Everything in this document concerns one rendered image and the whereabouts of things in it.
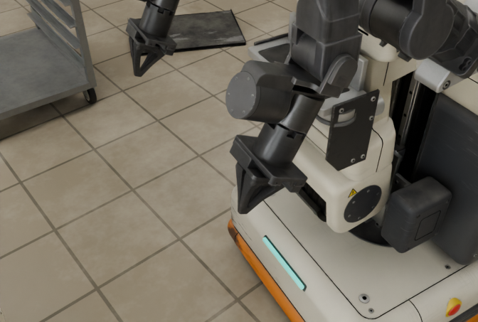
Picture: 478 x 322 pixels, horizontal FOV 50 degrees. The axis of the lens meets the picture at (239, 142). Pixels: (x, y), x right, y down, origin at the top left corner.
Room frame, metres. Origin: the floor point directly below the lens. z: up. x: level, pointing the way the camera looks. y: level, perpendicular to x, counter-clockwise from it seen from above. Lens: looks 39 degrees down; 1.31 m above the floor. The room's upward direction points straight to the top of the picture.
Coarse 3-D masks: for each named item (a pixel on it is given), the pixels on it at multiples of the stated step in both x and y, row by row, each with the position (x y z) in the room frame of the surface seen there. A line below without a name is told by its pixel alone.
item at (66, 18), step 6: (42, 0) 2.06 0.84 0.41; (48, 0) 2.05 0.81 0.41; (48, 6) 2.00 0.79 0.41; (54, 6) 2.00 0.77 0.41; (60, 6) 1.94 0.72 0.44; (54, 12) 1.95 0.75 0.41; (60, 12) 1.95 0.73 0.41; (66, 12) 1.89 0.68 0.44; (60, 18) 1.89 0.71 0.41; (66, 18) 1.89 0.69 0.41; (72, 18) 1.85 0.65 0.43; (66, 24) 1.84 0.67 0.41; (72, 24) 1.84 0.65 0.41
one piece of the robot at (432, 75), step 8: (472, 0) 0.71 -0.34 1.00; (472, 8) 0.70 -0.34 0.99; (424, 64) 0.68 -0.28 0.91; (432, 64) 0.68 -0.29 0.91; (416, 72) 0.68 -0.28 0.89; (424, 72) 0.67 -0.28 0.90; (432, 72) 0.67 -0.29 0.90; (440, 72) 0.66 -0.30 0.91; (448, 72) 0.65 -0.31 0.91; (424, 80) 0.67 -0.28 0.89; (432, 80) 0.66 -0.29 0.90; (440, 80) 0.65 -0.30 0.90; (448, 80) 0.66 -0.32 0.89; (456, 80) 0.66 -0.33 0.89; (432, 88) 0.65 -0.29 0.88; (440, 88) 0.65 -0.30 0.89
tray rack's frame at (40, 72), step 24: (0, 48) 2.12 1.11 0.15; (24, 48) 2.12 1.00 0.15; (48, 48) 2.12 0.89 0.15; (0, 72) 1.91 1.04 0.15; (24, 72) 1.91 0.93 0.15; (48, 72) 1.91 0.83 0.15; (72, 72) 1.91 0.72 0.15; (0, 96) 1.72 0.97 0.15; (24, 96) 1.72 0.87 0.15; (48, 96) 1.72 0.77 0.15
